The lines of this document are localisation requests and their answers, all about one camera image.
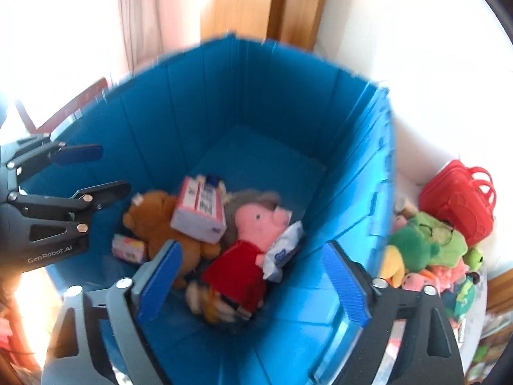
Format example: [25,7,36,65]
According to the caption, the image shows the colourful sanitary pad pack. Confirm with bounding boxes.
[111,234,148,264]

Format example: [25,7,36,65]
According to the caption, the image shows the pink pig plush red dress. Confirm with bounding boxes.
[185,202,291,323]

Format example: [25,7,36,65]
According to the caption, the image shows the white wet wipes pack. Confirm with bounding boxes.
[263,221,304,283]

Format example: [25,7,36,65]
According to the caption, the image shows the pink white tissue pack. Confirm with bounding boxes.
[171,175,227,244]

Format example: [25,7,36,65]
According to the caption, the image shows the brown teddy bear plush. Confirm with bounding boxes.
[122,190,221,289]

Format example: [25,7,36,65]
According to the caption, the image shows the pile of small plush toys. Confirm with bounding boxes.
[378,211,480,326]

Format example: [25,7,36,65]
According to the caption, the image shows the green frog plush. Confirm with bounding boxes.
[388,211,470,272]

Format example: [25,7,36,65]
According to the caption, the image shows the red plastic handbag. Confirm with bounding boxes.
[419,160,497,247]

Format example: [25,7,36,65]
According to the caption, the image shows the pink curtain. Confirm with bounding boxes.
[118,0,212,73]

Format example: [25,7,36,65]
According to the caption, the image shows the blue plastic storage bin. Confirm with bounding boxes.
[23,37,395,384]

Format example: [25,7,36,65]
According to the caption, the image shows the wooden door frame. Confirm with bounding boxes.
[200,0,325,51]

